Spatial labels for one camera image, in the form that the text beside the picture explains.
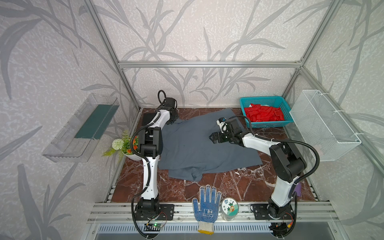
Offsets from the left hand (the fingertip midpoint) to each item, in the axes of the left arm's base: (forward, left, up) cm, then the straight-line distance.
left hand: (176, 112), depth 108 cm
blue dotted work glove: (-62, -22, -5) cm, 66 cm away
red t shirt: (+3, -61, -3) cm, 61 cm away
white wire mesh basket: (-33, -71, +30) cm, 84 cm away
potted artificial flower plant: (-30, +26, +5) cm, 40 cm away
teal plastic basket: (+13, -78, 0) cm, 79 cm away
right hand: (-17, -28, +1) cm, 33 cm away
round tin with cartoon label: (-61, -32, +3) cm, 69 cm away
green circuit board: (-67, +3, -6) cm, 67 cm away
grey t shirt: (-27, -10, -7) cm, 30 cm away
